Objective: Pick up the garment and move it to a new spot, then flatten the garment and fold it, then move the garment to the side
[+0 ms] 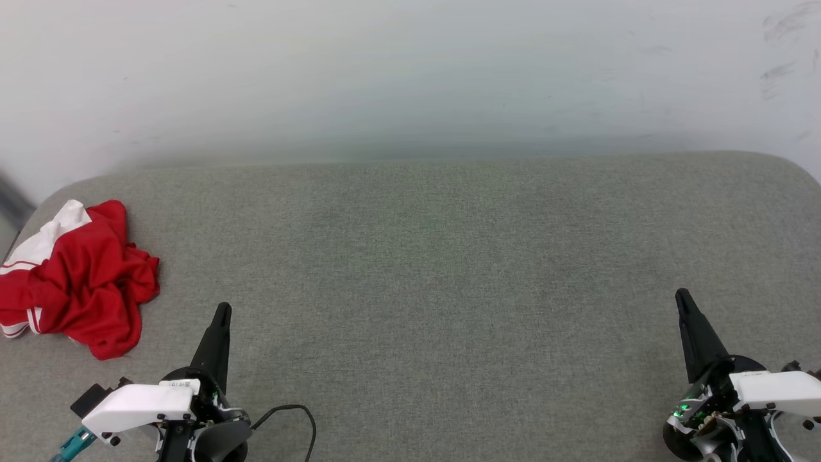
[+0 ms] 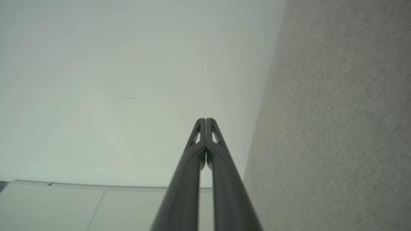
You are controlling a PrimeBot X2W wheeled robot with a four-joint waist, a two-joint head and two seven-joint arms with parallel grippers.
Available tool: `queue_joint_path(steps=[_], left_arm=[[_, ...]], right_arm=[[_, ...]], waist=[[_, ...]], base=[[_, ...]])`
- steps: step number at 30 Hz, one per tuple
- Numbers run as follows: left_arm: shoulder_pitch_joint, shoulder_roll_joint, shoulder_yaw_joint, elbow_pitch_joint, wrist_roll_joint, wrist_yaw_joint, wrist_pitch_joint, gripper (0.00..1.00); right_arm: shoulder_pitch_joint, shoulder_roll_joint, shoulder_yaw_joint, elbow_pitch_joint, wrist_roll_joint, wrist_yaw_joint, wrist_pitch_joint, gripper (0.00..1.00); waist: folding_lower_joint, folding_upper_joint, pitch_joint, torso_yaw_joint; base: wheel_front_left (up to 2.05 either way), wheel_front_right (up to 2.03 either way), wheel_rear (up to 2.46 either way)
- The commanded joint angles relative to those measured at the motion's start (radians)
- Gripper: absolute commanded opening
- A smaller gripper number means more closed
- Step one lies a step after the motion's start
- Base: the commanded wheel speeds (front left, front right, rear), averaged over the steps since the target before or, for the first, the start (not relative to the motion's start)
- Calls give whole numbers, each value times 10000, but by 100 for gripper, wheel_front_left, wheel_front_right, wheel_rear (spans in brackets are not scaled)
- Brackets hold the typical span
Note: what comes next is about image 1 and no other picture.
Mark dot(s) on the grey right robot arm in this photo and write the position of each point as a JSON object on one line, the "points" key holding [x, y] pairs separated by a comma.
{"points": [[760, 443]]}

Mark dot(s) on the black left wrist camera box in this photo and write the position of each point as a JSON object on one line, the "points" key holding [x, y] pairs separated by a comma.
{"points": [[90, 398]]}

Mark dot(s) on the teal left camera connector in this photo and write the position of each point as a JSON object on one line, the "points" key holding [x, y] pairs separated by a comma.
{"points": [[72, 444]]}

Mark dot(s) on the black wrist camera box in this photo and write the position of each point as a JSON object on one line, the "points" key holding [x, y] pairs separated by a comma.
{"points": [[794, 367], [90, 398]]}

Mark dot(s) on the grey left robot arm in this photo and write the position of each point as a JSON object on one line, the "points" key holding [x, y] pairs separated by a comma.
{"points": [[221, 443]]}

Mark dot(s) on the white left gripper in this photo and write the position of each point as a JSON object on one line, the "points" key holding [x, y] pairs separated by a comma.
{"points": [[138, 405]]}

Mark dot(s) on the grey fabric sofa cushion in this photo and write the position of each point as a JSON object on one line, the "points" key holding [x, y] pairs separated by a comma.
{"points": [[436, 289]]}

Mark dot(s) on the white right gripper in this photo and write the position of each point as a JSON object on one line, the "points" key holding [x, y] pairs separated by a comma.
{"points": [[776, 390]]}

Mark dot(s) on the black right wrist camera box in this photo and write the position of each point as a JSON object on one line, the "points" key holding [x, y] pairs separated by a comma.
{"points": [[794, 367]]}

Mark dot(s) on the red and white shirt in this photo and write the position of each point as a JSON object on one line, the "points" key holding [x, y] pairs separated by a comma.
{"points": [[90, 282]]}

